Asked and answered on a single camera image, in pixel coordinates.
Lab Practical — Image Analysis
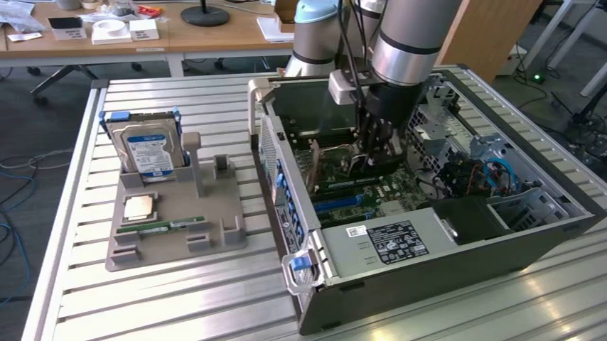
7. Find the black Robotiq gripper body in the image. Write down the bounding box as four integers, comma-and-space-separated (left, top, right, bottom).
358, 80, 426, 145

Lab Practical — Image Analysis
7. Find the graphics card with metal bracket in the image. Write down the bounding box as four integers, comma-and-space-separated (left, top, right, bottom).
307, 139, 406, 195

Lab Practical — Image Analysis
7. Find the perforated metal drive cage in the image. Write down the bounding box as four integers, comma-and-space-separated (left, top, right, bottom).
406, 80, 478, 180

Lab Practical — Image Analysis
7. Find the green Dell motherboard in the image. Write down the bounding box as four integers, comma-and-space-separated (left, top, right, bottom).
287, 119, 440, 229

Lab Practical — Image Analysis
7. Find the green RAM stick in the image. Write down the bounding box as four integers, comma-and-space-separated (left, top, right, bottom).
115, 215, 208, 234
318, 174, 382, 192

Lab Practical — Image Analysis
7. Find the wooden cabinet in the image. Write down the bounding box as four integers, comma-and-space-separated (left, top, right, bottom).
434, 0, 544, 83

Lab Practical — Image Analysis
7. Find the blue expansion slot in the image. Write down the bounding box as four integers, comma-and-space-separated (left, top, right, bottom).
311, 193, 367, 212

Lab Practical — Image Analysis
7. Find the white paper stack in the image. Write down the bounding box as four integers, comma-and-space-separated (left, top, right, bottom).
255, 15, 299, 43

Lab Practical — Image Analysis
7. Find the cardboard box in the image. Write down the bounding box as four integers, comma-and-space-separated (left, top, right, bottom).
274, 0, 299, 25

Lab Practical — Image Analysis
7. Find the metal disk bay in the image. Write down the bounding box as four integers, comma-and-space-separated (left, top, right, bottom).
487, 186, 571, 232

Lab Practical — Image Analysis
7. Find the black stand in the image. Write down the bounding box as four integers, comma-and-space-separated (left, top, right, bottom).
550, 88, 607, 157

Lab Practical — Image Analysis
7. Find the black round lamp base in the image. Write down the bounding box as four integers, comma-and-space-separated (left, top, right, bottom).
179, 0, 232, 27

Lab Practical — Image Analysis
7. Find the hard disk with blue carrier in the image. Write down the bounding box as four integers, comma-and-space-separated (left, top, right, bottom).
97, 105, 187, 180

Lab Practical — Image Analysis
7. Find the white cube box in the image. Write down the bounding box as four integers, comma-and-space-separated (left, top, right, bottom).
128, 18, 159, 42

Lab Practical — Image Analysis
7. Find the open dark PC case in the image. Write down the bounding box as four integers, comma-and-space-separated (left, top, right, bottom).
247, 63, 596, 337

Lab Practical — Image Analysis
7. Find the CPU with metal lid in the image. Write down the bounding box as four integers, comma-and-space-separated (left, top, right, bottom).
120, 193, 156, 225

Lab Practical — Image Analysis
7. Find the flat white box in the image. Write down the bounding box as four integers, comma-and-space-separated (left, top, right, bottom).
89, 26, 134, 46

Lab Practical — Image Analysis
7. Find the dark bag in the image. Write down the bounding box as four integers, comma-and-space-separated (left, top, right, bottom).
110, 0, 138, 18

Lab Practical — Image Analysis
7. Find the grey plastic parts rack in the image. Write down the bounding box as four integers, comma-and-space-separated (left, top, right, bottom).
103, 131, 248, 273

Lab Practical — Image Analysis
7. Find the white tape roll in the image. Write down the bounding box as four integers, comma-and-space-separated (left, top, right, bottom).
92, 18, 126, 36

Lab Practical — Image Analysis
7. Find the black office chair base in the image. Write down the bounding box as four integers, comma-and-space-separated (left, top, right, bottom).
27, 62, 144, 107

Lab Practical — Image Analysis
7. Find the black and white box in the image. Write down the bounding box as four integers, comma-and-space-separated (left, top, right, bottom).
48, 16, 88, 41

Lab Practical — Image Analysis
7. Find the wooden desk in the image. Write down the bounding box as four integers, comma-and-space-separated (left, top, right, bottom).
0, 0, 428, 77

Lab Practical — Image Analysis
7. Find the white card with red print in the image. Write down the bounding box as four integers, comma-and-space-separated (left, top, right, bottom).
5, 32, 44, 43

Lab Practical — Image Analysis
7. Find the clear plastic bag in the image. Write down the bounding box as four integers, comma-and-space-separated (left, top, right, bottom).
0, 0, 48, 36

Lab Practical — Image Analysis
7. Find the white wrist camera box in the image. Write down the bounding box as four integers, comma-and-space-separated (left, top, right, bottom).
328, 70, 364, 106

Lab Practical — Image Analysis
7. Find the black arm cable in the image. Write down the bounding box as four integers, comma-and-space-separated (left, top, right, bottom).
336, 0, 370, 120

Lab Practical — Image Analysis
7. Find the blue wire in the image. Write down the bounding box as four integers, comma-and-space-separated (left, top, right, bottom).
483, 155, 523, 195

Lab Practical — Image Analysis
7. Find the white table frame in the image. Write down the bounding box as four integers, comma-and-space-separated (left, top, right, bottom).
519, 0, 607, 97

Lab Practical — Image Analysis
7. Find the white floor cable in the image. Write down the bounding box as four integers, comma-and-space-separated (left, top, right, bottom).
0, 148, 73, 171

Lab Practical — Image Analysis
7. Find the blue floor cable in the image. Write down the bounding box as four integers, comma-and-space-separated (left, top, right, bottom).
0, 169, 37, 306

